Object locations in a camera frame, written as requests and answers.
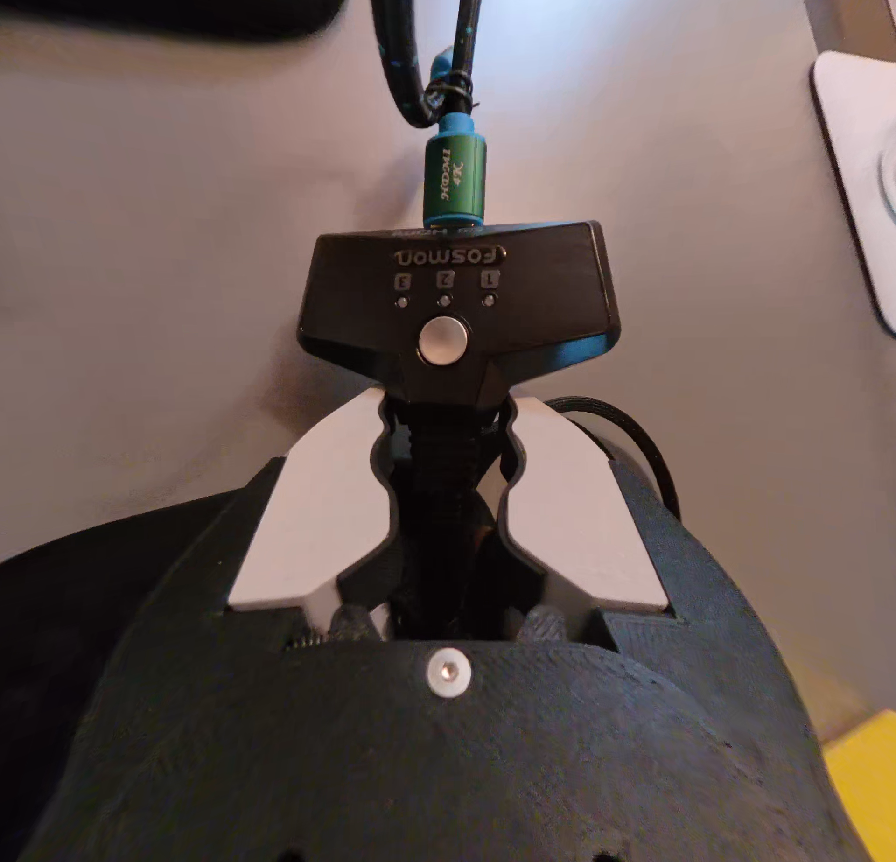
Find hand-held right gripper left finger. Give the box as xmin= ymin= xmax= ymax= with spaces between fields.
xmin=226 ymin=385 xmax=403 ymax=632

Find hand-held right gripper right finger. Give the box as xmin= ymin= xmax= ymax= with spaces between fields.
xmin=498 ymin=393 xmax=673 ymax=618

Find black hdmi switch box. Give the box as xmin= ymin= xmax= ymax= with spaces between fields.
xmin=296 ymin=219 xmax=681 ymax=640

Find braided hdmi cable green plugs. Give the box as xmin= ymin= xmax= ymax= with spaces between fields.
xmin=364 ymin=0 xmax=492 ymax=238

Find yellow plastic bin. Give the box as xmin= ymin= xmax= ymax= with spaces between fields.
xmin=821 ymin=710 xmax=896 ymax=862

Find black quilted pad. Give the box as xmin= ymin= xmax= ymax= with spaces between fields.
xmin=0 ymin=491 xmax=239 ymax=862

